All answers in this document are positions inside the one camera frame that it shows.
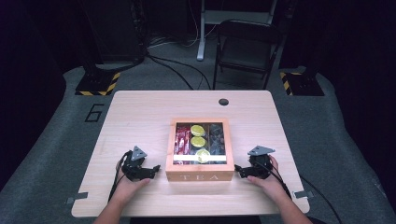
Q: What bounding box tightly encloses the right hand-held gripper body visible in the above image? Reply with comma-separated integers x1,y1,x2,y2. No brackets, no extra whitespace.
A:
247,145,276,180

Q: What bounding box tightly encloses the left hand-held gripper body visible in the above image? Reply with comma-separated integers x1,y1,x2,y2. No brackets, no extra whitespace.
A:
121,146,154,182

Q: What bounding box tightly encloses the red coffee stick packet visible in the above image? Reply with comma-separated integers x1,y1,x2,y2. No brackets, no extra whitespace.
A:
174,123,181,165
184,123,191,157
179,123,187,165

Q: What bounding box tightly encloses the pile of clear tea bags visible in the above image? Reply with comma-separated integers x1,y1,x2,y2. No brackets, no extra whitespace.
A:
208,123,226,156

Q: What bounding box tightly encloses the wooden box with window lid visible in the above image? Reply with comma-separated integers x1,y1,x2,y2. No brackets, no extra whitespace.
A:
164,117,235,183

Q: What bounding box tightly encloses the person's left hand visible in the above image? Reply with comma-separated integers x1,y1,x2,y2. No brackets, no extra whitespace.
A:
113,157,152,203

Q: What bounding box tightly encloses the person's right hand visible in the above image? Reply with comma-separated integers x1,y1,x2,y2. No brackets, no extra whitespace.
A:
247,154,290,203

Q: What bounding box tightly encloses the green foil coffee capsule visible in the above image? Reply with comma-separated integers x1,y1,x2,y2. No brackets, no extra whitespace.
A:
190,124,206,137
190,135,207,149
195,148,212,164

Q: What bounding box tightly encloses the black yellow striped stand base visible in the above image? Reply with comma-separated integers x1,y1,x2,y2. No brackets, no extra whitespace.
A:
75,69,121,97
278,71,325,97

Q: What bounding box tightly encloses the black folding chair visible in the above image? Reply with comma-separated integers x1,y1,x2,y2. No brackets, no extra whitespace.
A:
212,20,283,91

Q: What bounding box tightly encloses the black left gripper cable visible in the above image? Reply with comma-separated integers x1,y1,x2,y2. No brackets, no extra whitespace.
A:
107,150,134,203

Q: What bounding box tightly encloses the grey metal table bracket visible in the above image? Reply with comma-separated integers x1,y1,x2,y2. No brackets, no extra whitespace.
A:
291,189,315,200
65,191,90,205

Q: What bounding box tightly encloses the black floor cable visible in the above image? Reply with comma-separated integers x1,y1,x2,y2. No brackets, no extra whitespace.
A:
145,53,213,91

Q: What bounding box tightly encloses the white floor cable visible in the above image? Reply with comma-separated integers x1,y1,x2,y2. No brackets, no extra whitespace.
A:
148,18,219,49

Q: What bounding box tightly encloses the white desk frame leg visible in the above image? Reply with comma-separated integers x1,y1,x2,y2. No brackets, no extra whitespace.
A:
196,0,278,62

